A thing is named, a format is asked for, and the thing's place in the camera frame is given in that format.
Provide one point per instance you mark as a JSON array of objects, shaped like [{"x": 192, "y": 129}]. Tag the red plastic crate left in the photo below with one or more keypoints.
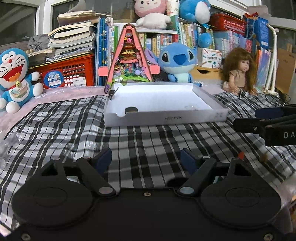
[{"x": 76, "y": 71}]

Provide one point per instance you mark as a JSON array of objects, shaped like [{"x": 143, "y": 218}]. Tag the black round lid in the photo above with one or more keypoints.
[{"x": 131, "y": 109}]

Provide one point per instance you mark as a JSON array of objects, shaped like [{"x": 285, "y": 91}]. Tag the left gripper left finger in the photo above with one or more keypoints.
[{"x": 92, "y": 170}]

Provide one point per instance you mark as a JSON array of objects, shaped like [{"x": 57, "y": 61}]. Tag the orange red oblong object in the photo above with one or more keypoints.
[{"x": 241, "y": 155}]

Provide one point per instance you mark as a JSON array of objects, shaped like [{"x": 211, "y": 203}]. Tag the brown round nut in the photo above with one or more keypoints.
[{"x": 263, "y": 158}]

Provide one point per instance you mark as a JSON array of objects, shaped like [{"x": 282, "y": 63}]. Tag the blue white plush toy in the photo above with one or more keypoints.
[{"x": 198, "y": 11}]

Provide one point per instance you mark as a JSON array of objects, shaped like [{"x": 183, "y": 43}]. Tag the red plastic basket right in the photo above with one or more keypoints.
[{"x": 226, "y": 22}]

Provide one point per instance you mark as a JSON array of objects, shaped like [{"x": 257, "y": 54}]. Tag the pink bubble wrap sheet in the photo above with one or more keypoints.
[{"x": 65, "y": 123}]

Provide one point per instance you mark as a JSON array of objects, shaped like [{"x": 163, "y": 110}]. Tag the wooden drawer box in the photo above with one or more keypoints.
[{"x": 202, "y": 73}]

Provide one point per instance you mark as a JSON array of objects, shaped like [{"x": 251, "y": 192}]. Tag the brown haired baby doll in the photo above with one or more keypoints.
[{"x": 239, "y": 72}]

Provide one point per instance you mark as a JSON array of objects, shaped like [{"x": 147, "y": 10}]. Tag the pink triangular diorama house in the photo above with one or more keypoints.
[{"x": 129, "y": 63}]

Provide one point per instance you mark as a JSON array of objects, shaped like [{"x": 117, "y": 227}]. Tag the binder clip on box corner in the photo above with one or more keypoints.
[{"x": 112, "y": 93}]

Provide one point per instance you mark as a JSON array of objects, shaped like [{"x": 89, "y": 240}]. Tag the stack of books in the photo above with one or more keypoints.
[{"x": 77, "y": 34}]

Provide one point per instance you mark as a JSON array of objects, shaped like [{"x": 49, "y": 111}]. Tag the paper cup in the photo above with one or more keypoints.
[{"x": 172, "y": 7}]

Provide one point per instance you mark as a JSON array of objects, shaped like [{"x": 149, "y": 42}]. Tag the Doraemon plush toy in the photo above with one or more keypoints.
[{"x": 17, "y": 85}]

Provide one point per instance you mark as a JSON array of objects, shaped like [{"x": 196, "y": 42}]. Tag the blue Stitch plush toy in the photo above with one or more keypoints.
[{"x": 176, "y": 60}]

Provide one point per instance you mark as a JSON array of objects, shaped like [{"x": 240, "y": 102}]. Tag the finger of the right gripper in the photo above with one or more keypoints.
[
  {"x": 277, "y": 112},
  {"x": 264, "y": 126}
]

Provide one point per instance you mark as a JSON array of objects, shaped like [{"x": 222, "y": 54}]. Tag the blue gift bag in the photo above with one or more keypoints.
[{"x": 256, "y": 28}]

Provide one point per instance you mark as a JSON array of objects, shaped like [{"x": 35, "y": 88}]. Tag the white shallow cardboard box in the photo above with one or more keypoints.
[{"x": 162, "y": 104}]

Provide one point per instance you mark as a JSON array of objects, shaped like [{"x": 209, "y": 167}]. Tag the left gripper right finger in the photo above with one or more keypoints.
[{"x": 200, "y": 171}]

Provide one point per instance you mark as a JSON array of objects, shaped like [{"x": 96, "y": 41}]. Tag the white desk lamp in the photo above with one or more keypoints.
[{"x": 271, "y": 79}]

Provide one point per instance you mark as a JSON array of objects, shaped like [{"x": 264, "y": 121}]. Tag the white colourful pencil box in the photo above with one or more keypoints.
[{"x": 209, "y": 58}]

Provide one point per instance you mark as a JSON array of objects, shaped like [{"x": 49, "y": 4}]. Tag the pink white bunny plush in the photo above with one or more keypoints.
[{"x": 151, "y": 14}]

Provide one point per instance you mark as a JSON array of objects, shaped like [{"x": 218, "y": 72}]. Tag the black white plaid cloth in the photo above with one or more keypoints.
[{"x": 149, "y": 156}]

